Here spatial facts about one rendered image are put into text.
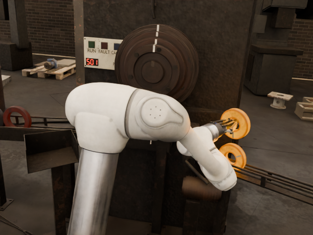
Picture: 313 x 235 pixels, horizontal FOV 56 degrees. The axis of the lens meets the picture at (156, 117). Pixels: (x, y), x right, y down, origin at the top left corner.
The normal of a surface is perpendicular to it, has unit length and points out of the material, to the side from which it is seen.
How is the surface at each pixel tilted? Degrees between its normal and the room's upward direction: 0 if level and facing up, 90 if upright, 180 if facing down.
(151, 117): 62
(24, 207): 0
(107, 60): 90
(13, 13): 90
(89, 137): 76
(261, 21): 90
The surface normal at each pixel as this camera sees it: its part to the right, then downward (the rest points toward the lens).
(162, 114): -0.17, -0.18
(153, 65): -0.18, 0.33
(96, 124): -0.29, 0.08
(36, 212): 0.06, -0.94
